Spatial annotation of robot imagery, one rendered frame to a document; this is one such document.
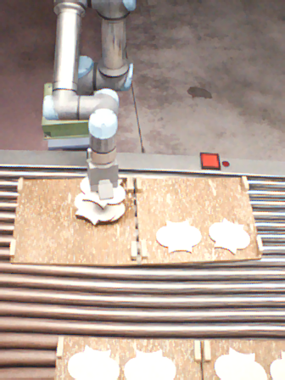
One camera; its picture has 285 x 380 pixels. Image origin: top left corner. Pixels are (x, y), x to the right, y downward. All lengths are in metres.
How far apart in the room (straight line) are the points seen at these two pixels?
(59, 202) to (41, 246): 0.19
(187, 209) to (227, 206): 0.15
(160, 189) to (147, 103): 1.84
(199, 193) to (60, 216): 0.49
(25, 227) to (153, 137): 1.77
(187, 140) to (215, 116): 0.36
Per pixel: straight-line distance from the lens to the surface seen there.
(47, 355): 1.39
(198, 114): 3.43
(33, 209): 1.63
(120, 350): 1.37
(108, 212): 1.55
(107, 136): 1.28
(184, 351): 1.38
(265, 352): 1.44
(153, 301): 1.46
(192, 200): 1.67
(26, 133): 3.26
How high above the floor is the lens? 2.22
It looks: 51 degrees down
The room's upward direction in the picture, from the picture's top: 6 degrees clockwise
